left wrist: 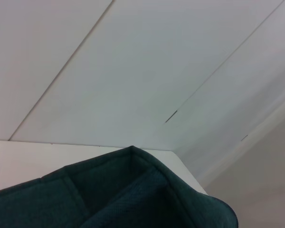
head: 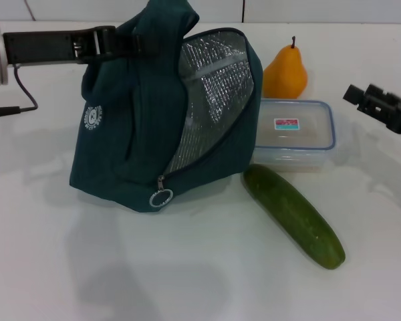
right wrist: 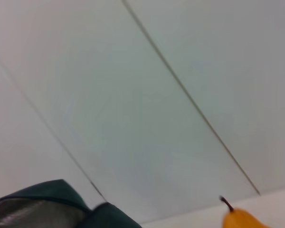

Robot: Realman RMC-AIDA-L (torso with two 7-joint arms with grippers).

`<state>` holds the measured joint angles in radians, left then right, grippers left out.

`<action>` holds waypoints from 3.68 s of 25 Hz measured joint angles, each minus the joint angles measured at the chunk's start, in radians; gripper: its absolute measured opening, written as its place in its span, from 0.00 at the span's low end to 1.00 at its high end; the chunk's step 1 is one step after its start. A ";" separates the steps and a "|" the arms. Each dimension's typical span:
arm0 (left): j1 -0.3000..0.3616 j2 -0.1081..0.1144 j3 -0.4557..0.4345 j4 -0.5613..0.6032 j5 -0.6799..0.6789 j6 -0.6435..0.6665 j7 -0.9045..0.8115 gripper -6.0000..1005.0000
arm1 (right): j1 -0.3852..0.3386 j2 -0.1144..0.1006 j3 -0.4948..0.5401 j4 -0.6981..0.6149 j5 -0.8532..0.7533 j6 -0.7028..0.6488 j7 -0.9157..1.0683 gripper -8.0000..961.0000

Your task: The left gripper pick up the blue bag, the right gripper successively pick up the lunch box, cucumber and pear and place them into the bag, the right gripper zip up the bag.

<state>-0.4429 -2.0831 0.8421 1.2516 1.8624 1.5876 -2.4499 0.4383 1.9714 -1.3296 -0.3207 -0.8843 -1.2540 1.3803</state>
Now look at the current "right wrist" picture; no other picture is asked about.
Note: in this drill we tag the dark teal insulated lunch bag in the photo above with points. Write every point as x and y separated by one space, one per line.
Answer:
109 216

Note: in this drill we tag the orange pear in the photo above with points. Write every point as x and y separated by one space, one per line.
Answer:
240 219

